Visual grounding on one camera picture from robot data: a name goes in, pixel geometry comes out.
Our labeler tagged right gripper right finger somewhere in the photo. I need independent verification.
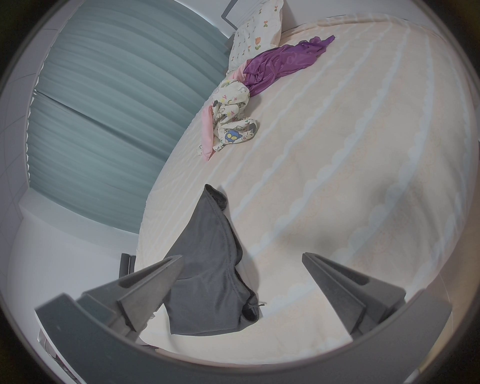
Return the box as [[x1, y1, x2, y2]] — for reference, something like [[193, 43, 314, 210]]
[[302, 252, 408, 335]]

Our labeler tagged bed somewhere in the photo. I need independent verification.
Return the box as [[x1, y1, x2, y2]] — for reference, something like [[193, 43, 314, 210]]
[[135, 0, 477, 366]]

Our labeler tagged white printed pillow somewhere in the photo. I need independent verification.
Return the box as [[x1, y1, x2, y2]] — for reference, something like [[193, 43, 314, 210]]
[[228, 0, 284, 73]]

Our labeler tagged black T-shirt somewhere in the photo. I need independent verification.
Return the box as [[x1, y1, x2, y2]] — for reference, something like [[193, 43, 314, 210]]
[[163, 184, 264, 337]]

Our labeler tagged blue-green curtain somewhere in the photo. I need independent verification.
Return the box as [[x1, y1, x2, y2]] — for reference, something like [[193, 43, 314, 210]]
[[26, 92, 166, 235], [34, 0, 235, 162]]

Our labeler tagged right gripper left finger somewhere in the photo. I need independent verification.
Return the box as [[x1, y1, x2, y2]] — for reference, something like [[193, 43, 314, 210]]
[[77, 255, 185, 333]]

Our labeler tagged purple garment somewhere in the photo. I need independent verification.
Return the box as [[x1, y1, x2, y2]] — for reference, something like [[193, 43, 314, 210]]
[[243, 35, 335, 97]]

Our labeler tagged white printed garment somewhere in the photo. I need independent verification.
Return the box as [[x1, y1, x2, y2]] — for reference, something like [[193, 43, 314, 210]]
[[197, 79, 259, 158]]

